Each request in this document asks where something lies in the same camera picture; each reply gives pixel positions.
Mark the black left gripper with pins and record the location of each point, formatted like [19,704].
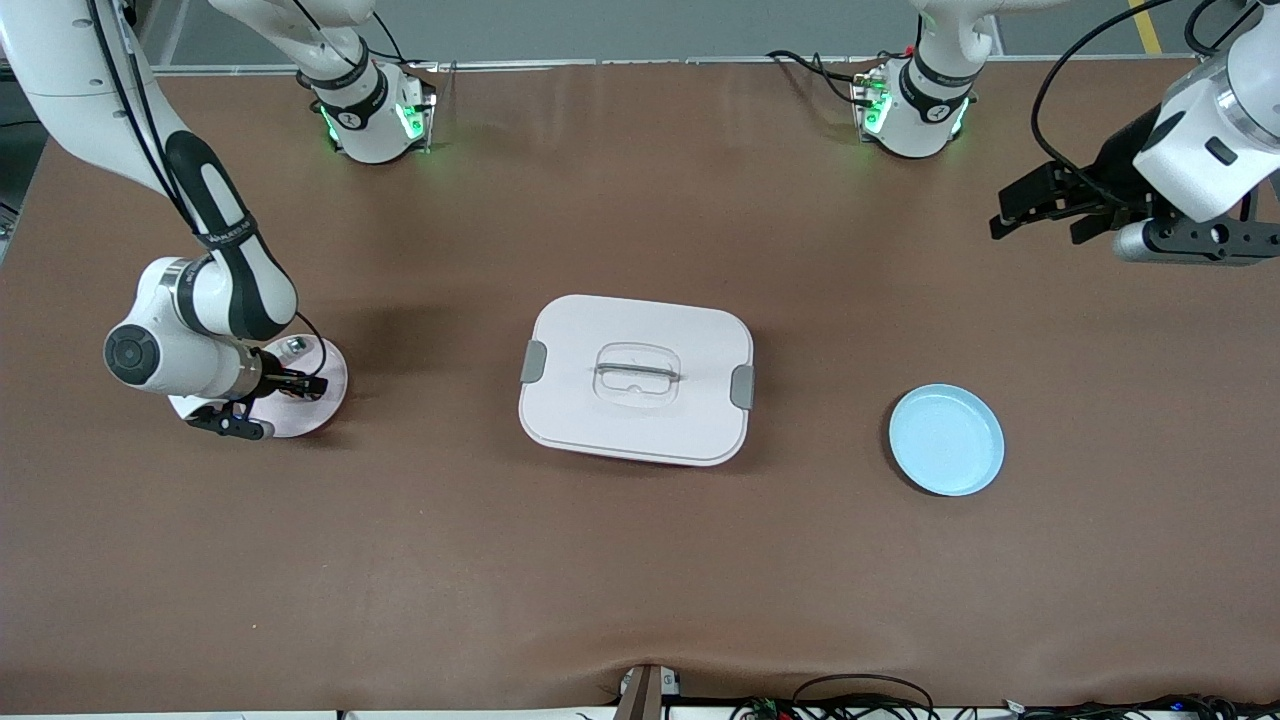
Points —
[1113,163]

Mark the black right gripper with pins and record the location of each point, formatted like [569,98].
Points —
[273,381]

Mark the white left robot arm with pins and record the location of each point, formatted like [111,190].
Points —
[925,110]

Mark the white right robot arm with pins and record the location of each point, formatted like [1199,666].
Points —
[220,290]

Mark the white lidded plastic box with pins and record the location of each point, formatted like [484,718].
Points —
[640,420]

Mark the pink round plate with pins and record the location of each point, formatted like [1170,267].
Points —
[320,412]

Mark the small silver metal part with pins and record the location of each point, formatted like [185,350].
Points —
[296,347]

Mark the light blue round plate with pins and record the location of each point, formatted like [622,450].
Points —
[946,440]

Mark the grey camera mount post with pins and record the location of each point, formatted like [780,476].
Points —
[642,695]

